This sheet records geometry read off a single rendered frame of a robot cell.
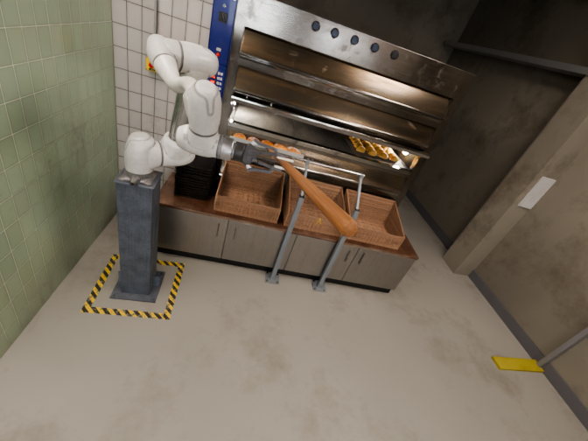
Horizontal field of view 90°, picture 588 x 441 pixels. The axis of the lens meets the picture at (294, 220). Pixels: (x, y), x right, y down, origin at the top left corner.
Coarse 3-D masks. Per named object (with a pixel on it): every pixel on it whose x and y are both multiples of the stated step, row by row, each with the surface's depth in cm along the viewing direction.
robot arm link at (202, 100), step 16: (160, 64) 123; (176, 64) 127; (176, 80) 111; (192, 80) 102; (208, 80) 94; (192, 96) 92; (208, 96) 92; (192, 112) 95; (208, 112) 95; (192, 128) 101; (208, 128) 100
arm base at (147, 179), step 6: (126, 174) 173; (132, 174) 171; (150, 174) 177; (156, 174) 185; (120, 180) 171; (126, 180) 172; (132, 180) 169; (138, 180) 173; (144, 180) 175; (150, 180) 177
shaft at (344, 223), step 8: (280, 160) 122; (288, 168) 99; (296, 176) 83; (304, 184) 71; (312, 184) 70; (304, 192) 71; (312, 192) 62; (320, 192) 60; (312, 200) 61; (320, 200) 56; (328, 200) 54; (320, 208) 55; (328, 208) 51; (336, 208) 49; (328, 216) 49; (336, 216) 46; (344, 216) 45; (336, 224) 45; (344, 224) 43; (352, 224) 43; (344, 232) 43; (352, 232) 43
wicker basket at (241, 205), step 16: (240, 176) 276; (256, 176) 277; (224, 192) 269; (240, 192) 277; (256, 192) 283; (272, 192) 285; (224, 208) 245; (240, 208) 257; (256, 208) 246; (272, 208) 247
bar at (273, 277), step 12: (288, 156) 233; (336, 168) 241; (360, 180) 247; (300, 192) 234; (300, 204) 233; (288, 228) 247; (288, 240) 254; (336, 252) 265; (276, 264) 270; (276, 276) 285; (324, 276) 282; (312, 288) 287; (324, 288) 292
